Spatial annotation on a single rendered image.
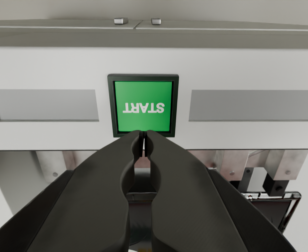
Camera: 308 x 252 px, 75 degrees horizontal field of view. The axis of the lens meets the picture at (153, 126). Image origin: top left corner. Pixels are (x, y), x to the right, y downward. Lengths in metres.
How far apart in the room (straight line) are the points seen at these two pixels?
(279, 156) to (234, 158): 0.06
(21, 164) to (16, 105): 0.10
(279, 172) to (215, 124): 0.17
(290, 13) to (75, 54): 1.22
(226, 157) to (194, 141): 0.10
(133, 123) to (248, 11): 1.09
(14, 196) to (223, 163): 0.26
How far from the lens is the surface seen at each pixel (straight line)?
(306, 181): 0.53
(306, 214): 0.61
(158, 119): 0.18
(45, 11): 1.22
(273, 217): 0.43
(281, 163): 0.33
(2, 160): 0.27
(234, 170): 0.31
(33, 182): 0.32
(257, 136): 0.22
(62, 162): 0.30
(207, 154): 0.31
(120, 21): 0.50
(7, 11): 1.31
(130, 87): 0.17
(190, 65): 0.17
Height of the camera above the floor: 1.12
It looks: 61 degrees down
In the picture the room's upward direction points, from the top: 177 degrees clockwise
